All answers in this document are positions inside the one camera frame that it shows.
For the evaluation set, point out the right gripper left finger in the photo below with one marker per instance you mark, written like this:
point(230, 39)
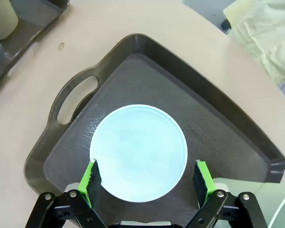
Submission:
point(85, 185)

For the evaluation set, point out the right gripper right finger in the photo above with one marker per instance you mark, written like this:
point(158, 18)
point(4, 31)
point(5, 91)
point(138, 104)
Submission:
point(205, 185)

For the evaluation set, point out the tan brown tall cup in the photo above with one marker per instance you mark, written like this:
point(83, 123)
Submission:
point(2, 19)

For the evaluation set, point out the light blue bowl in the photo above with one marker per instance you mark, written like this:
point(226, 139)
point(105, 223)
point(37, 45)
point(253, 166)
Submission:
point(137, 152)

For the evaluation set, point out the pale green tall cup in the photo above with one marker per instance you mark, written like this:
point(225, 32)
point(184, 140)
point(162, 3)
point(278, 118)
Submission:
point(275, 194)

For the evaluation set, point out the person in yellow coat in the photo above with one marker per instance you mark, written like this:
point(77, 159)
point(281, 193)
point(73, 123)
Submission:
point(263, 35)

